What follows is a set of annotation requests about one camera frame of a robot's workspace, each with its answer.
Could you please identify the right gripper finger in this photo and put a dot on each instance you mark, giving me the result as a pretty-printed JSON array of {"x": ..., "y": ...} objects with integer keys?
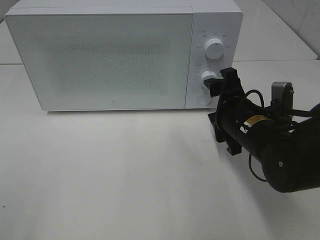
[
  {"x": 231, "y": 84},
  {"x": 215, "y": 86}
]

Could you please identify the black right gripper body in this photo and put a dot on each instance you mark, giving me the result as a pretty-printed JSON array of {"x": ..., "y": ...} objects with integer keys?
[{"x": 225, "y": 124}]

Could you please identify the round white door button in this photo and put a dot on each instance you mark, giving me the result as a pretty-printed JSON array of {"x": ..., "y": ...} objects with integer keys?
[{"x": 204, "y": 100}]

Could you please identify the white microwave door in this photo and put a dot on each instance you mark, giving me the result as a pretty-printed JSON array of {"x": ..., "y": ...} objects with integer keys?
[{"x": 105, "y": 62}]

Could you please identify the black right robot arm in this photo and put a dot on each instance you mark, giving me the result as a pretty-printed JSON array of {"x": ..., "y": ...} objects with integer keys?
[{"x": 286, "y": 141}]

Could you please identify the white microwave oven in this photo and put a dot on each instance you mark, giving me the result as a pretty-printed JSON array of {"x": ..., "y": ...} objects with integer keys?
[{"x": 210, "y": 18}]

